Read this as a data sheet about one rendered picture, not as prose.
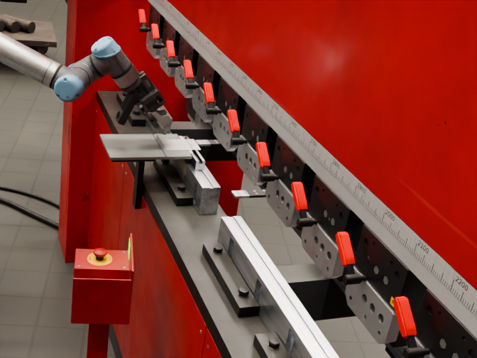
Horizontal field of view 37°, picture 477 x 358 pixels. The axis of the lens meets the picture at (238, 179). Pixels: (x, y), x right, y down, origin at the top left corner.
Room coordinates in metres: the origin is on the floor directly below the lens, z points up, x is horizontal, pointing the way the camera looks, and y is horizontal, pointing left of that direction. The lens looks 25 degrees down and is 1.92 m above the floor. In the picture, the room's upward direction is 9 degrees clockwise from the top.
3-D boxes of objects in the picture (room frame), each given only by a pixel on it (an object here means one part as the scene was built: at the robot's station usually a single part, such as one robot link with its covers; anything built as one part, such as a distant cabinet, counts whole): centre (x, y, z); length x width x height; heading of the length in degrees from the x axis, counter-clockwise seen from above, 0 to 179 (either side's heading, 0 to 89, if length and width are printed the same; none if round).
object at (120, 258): (1.68, 0.34, 0.75); 0.20 x 0.16 x 0.18; 13
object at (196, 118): (2.14, 0.18, 1.13); 0.10 x 0.02 x 0.10; 24
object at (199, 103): (1.98, 0.11, 1.26); 0.15 x 0.09 x 0.17; 24
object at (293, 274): (1.75, -0.41, 0.81); 0.64 x 0.08 x 0.14; 114
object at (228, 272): (1.57, -0.02, 0.89); 0.30 x 0.05 x 0.03; 24
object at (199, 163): (2.12, 0.17, 0.99); 0.20 x 0.03 x 0.03; 24
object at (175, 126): (2.71, 0.02, 0.81); 0.64 x 0.08 x 0.14; 114
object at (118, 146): (2.08, 0.31, 1.00); 0.26 x 0.18 x 0.01; 114
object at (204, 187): (2.09, 0.16, 0.92); 0.39 x 0.06 x 0.10; 24
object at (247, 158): (1.62, -0.05, 1.26); 0.15 x 0.09 x 0.17; 24
